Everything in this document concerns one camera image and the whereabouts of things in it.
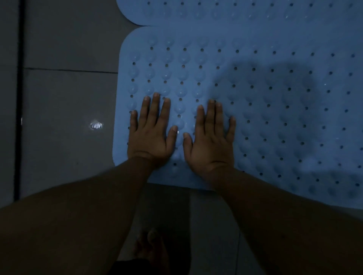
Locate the person's left hand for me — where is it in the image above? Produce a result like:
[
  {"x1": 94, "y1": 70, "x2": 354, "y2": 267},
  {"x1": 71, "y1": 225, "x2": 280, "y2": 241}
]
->
[{"x1": 127, "y1": 93, "x2": 178, "y2": 166}]

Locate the person's right hand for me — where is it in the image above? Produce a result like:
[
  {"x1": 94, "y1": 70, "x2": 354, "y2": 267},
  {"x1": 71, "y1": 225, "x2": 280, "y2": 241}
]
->
[{"x1": 183, "y1": 99, "x2": 236, "y2": 182}]

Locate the blue bath mat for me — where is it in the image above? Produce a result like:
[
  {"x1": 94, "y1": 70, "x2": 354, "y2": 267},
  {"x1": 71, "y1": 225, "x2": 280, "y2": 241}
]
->
[
  {"x1": 112, "y1": 25, "x2": 363, "y2": 210},
  {"x1": 116, "y1": 0, "x2": 363, "y2": 29}
]

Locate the person's right forearm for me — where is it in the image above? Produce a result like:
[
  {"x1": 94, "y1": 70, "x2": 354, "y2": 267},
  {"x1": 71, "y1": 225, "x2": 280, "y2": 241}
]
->
[{"x1": 209, "y1": 167, "x2": 363, "y2": 275}]

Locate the person's left forearm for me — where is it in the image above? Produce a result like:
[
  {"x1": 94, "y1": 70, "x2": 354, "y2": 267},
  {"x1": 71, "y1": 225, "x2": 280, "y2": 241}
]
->
[{"x1": 0, "y1": 157, "x2": 155, "y2": 275}]

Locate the person's left foot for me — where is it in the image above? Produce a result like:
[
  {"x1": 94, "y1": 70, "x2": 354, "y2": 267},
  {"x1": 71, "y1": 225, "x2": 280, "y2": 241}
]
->
[{"x1": 133, "y1": 229, "x2": 171, "y2": 275}]

